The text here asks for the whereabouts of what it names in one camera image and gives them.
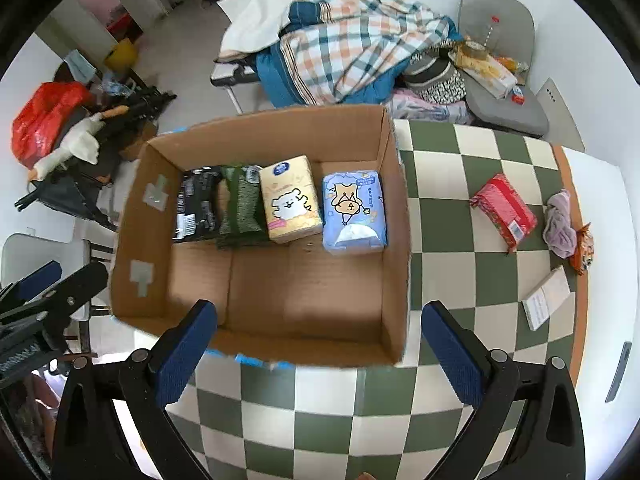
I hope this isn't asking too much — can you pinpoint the green white checkered mat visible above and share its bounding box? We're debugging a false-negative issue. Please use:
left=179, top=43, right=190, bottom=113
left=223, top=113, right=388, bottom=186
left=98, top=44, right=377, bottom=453
left=114, top=119, right=589, bottom=480

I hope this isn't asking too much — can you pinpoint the blue cartoon tissue pack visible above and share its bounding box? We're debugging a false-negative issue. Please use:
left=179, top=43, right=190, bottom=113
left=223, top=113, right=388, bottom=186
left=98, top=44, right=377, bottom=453
left=322, top=170, right=387, bottom=256

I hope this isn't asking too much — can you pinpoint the orange panda plush toy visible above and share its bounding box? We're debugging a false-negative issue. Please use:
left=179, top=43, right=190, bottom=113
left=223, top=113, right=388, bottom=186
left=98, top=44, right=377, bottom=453
left=570, top=223, right=594, bottom=275

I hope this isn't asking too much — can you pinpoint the white goose plush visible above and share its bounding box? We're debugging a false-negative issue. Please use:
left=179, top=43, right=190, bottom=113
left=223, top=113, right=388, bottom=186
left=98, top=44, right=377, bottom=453
left=27, top=105, right=129, bottom=181

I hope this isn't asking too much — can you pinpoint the yellow Vinda tissue pack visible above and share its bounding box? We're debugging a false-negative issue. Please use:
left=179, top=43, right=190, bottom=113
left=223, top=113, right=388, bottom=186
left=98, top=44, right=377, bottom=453
left=259, top=155, right=323, bottom=244

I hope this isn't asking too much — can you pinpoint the grey cushioned chair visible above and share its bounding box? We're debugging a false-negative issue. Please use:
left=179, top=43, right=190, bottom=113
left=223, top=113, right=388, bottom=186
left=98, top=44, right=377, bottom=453
left=458, top=0, right=549, bottom=138

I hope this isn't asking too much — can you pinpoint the plaid blanket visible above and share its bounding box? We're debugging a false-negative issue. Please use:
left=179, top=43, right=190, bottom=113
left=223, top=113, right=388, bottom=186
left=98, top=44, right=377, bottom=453
left=254, top=0, right=460, bottom=108

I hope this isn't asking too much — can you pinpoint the red snack packet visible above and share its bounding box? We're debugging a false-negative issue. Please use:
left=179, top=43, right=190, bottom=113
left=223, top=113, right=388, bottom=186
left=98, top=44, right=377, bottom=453
left=470, top=172, right=537, bottom=252

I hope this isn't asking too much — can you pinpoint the white pillow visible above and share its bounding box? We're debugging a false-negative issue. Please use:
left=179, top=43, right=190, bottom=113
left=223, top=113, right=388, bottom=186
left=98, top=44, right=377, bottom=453
left=218, top=0, right=294, bottom=63

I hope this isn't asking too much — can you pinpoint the purple fuzzy cloth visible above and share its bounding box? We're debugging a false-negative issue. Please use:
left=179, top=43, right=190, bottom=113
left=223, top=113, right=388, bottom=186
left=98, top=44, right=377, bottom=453
left=542, top=188, right=577, bottom=259

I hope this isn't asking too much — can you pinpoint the yellow snack package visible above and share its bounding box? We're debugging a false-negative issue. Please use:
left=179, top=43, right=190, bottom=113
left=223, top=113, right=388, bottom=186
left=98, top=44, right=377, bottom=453
left=449, top=40, right=526, bottom=105

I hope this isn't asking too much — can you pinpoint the black snack bag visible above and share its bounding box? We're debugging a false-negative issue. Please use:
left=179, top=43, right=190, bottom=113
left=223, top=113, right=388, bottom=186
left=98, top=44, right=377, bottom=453
left=172, top=166, right=224, bottom=243

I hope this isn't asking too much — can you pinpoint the dark green snack bag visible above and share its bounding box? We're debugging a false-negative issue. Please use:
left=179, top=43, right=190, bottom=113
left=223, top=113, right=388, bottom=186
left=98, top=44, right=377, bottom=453
left=216, top=165, right=270, bottom=248

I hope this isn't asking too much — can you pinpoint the black white patterned bag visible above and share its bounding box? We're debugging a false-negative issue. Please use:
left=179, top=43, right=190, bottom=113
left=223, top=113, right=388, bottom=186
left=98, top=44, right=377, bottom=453
left=402, top=52, right=466, bottom=105

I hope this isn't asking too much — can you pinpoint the brown cardboard box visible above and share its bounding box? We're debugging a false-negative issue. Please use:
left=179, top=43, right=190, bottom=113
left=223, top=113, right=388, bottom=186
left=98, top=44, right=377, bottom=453
left=111, top=105, right=411, bottom=367

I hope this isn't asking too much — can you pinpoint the white beige box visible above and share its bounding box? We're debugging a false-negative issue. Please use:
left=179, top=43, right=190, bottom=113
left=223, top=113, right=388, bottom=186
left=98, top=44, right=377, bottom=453
left=522, top=266, right=573, bottom=332

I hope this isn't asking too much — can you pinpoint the red plastic bag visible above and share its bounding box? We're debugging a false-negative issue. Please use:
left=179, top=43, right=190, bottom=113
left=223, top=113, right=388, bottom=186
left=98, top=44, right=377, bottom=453
left=11, top=81, right=96, bottom=169

